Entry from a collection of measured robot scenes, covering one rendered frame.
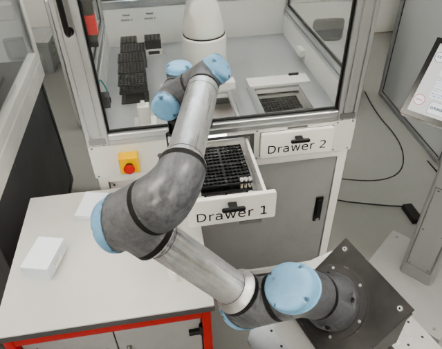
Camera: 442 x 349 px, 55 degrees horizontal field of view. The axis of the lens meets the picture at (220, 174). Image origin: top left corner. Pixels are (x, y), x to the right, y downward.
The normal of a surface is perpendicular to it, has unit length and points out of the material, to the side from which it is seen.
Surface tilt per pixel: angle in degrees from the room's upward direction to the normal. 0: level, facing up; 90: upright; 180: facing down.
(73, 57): 90
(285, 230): 90
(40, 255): 0
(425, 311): 3
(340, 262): 43
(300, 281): 37
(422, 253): 90
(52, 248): 0
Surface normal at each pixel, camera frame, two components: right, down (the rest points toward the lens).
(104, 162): 0.16, 0.62
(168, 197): 0.24, -0.01
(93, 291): -0.02, -0.77
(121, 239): -0.16, 0.68
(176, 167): 0.09, -0.51
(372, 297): -0.64, -0.36
